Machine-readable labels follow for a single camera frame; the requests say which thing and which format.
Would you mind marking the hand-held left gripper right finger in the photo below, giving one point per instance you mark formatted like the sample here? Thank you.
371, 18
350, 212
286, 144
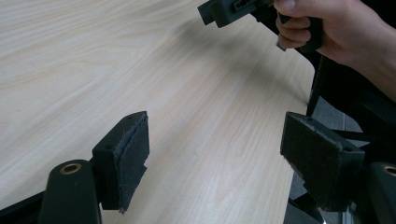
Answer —
320, 158

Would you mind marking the dark frame bars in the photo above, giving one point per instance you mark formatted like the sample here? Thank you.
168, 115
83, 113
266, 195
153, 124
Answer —
358, 112

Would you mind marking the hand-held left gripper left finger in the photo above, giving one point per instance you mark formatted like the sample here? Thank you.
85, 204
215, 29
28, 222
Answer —
124, 155

